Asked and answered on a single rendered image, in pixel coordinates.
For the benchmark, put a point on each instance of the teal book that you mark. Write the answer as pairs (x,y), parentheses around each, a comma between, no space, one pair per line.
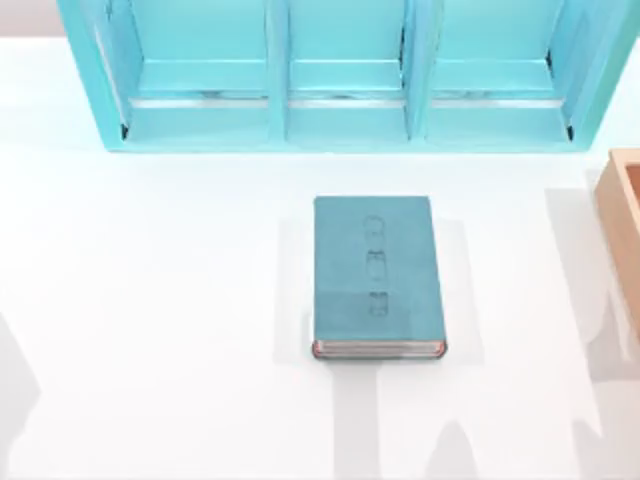
(375,270)

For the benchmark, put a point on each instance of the light blue rack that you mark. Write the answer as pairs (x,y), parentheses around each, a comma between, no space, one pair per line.
(345,125)

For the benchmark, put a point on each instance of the salmon-coloured shallow box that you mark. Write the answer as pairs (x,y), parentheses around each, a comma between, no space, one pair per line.
(617,210)

